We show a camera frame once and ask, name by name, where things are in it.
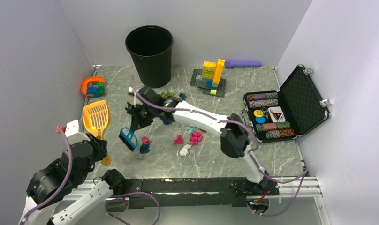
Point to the grey brick baseplate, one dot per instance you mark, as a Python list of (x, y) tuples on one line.
[(196, 80)]

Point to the black poker chip case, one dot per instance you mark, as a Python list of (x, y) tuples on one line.
[(292, 111)]

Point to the dark blue front scrap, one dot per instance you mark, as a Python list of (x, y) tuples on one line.
[(144, 148)]

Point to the large green paper scrap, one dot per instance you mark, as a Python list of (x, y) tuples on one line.
[(167, 94)]

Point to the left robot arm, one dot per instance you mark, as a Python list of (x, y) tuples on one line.
[(50, 185)]

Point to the yellow blue brick tower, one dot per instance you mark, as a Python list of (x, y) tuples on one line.
[(211, 73)]

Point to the black plastic trash bin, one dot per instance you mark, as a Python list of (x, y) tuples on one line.
[(150, 48)]

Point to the purple cylindrical handle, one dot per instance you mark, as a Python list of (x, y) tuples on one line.
[(242, 64)]

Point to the black paper scrap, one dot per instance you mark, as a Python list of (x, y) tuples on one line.
[(129, 109)]

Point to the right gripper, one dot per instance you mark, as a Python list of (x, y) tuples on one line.
[(137, 122)]

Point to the orange slotted scoop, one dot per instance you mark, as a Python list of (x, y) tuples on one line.
[(96, 118)]

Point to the light blue paper scrap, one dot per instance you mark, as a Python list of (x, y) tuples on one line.
[(191, 130)]

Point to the large magenta paper scrap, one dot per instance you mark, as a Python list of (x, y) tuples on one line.
[(195, 138)]

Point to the pink scrap near front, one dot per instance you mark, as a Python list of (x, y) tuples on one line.
[(146, 140)]

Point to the small magenta paper scrap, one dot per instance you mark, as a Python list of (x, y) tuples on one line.
[(178, 140)]

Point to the blue hand brush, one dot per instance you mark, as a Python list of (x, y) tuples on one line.
[(129, 138)]

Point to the orange holder with bricks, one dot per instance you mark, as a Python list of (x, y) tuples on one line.
[(93, 87)]

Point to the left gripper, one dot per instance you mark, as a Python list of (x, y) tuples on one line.
[(100, 146)]

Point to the white paper scrap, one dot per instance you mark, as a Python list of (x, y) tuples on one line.
[(184, 150)]

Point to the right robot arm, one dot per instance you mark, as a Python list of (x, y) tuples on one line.
[(233, 134)]

